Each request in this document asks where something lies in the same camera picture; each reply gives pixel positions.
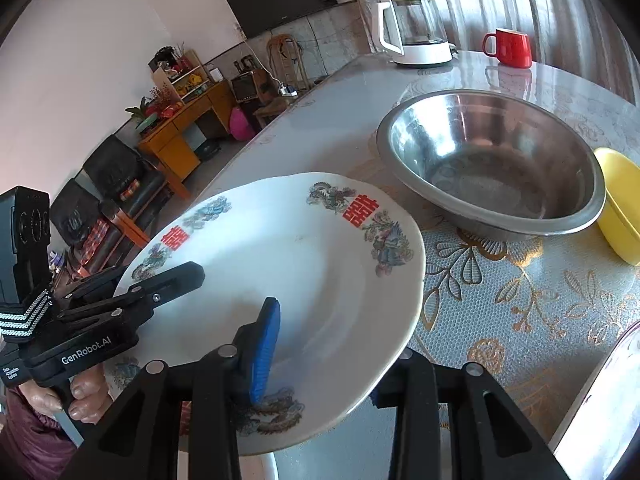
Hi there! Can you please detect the white glossy plate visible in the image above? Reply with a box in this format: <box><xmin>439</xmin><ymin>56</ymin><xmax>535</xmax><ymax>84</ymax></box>
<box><xmin>547</xmin><ymin>322</ymin><xmax>640</xmax><ymax>480</ymax></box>

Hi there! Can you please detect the white plate with floral print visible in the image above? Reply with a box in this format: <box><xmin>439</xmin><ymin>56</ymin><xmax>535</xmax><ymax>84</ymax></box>
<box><xmin>102</xmin><ymin>172</ymin><xmax>427</xmax><ymax>457</ymax></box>

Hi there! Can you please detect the black armchair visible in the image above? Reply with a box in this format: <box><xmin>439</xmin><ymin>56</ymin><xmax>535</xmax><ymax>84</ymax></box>
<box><xmin>82</xmin><ymin>135</ymin><xmax>167</xmax><ymax>211</ymax></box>
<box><xmin>50</xmin><ymin>180</ymin><xmax>121</xmax><ymax>263</ymax></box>

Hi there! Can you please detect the person's left hand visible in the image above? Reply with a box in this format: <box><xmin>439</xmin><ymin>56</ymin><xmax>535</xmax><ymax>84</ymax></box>
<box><xmin>25</xmin><ymin>364</ymin><xmax>116</xmax><ymax>424</ymax></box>

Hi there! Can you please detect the stainless steel basin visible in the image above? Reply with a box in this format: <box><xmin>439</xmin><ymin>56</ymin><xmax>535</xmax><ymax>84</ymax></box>
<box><xmin>376</xmin><ymin>89</ymin><xmax>607</xmax><ymax>241</ymax></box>

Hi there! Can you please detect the red mug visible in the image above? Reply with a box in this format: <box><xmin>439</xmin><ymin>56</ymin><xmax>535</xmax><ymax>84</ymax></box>
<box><xmin>482</xmin><ymin>28</ymin><xmax>532</xmax><ymax>69</ymax></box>

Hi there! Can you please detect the wooden shelf with ornaments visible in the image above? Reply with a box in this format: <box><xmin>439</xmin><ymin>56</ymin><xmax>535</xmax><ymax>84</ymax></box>
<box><xmin>148</xmin><ymin>50</ymin><xmax>211</xmax><ymax>106</ymax></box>

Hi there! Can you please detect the green potted plant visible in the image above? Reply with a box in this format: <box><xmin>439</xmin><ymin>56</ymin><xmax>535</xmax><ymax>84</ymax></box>
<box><xmin>125</xmin><ymin>96</ymin><xmax>162</xmax><ymax>134</ymax></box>

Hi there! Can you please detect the yellow plastic bowl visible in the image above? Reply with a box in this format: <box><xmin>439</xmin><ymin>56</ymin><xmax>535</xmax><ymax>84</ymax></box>
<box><xmin>592</xmin><ymin>147</ymin><xmax>640</xmax><ymax>266</ymax></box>

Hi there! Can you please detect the person's left forearm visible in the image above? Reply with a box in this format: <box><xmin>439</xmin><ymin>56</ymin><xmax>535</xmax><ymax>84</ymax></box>
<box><xmin>0</xmin><ymin>385</ymin><xmax>86</xmax><ymax>480</ymax></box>

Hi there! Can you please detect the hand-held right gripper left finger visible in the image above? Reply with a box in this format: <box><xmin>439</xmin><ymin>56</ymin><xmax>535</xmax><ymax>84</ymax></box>
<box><xmin>60</xmin><ymin>297</ymin><xmax>282</xmax><ymax>480</ymax></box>

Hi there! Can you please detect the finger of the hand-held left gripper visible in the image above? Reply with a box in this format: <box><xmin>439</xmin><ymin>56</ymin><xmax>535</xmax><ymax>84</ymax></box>
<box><xmin>57</xmin><ymin>261</ymin><xmax>206</xmax><ymax>332</ymax></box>
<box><xmin>50</xmin><ymin>264</ymin><xmax>128</xmax><ymax>312</ymax></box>

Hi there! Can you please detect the small old monitor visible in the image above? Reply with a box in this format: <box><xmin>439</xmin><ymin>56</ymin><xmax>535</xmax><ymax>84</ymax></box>
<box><xmin>231</xmin><ymin>72</ymin><xmax>261</xmax><ymax>103</ymax></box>

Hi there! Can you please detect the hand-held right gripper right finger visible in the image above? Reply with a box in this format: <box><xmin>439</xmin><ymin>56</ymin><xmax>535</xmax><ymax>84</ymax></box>
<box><xmin>372</xmin><ymin>347</ymin><xmax>571</xmax><ymax>480</ymax></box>

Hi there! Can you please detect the pink ball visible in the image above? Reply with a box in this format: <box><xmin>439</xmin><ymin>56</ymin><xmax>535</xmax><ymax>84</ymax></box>
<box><xmin>229</xmin><ymin>106</ymin><xmax>256</xmax><ymax>142</ymax></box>

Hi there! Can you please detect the bentwood chair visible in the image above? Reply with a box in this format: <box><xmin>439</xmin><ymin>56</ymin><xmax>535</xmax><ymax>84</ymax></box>
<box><xmin>267</xmin><ymin>34</ymin><xmax>311</xmax><ymax>92</ymax></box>

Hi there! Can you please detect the white glass electric kettle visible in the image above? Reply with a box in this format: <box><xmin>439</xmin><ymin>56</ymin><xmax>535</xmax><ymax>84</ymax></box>
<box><xmin>376</xmin><ymin>0</ymin><xmax>453</xmax><ymax>69</ymax></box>

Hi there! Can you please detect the orange wooden desk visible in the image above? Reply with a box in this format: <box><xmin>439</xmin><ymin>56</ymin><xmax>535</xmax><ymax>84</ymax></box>
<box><xmin>137</xmin><ymin>80</ymin><xmax>236</xmax><ymax>198</ymax></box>

